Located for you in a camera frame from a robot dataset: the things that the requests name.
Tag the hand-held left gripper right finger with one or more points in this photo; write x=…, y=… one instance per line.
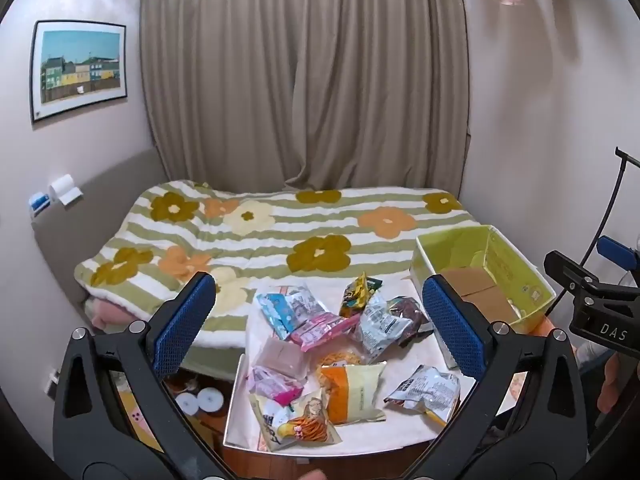
x=455, y=325

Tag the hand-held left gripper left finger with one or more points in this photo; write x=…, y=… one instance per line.
x=185, y=325

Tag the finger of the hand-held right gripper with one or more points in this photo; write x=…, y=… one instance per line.
x=570, y=270
x=616, y=252

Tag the dark purple snack packet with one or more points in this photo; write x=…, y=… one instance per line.
x=410, y=312

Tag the yellow-green cardboard box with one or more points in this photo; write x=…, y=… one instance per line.
x=500, y=260

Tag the silver crinkled snack packet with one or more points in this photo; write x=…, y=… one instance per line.
x=425, y=390

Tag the silver blue snack packet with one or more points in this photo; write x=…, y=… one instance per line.
x=380, y=330

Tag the light blue snowman packet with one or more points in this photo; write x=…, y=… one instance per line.
x=275, y=312

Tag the gold green snack bag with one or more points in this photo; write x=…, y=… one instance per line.
x=357, y=295

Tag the pale mauve packet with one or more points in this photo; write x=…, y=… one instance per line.
x=282, y=360

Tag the clear pink candy packet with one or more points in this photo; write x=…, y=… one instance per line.
x=275, y=385

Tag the clear noodle snack packet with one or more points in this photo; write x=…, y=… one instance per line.
x=340, y=358

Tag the orange white snack bag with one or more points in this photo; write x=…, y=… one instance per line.
x=355, y=392

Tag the white blue-edged packet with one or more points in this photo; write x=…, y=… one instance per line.
x=305, y=302

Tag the pink snack packet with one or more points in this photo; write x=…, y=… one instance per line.
x=320, y=332

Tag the yellow cartoon snack bag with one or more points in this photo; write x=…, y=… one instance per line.
x=300, y=425

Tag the person's right hand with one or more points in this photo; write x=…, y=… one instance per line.
x=612, y=380

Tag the pink pillow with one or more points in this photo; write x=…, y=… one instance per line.
x=112, y=315

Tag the white round roll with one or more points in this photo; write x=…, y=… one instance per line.
x=187, y=404
x=210, y=400

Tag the green striped floral blanket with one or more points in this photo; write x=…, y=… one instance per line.
x=280, y=230

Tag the grey upholstered headboard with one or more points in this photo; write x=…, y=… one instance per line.
x=100, y=195

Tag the white paper roll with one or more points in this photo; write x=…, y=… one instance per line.
x=64, y=187

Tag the beige curtain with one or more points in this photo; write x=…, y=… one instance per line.
x=300, y=85

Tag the framed house picture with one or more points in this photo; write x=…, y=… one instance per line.
x=77, y=70

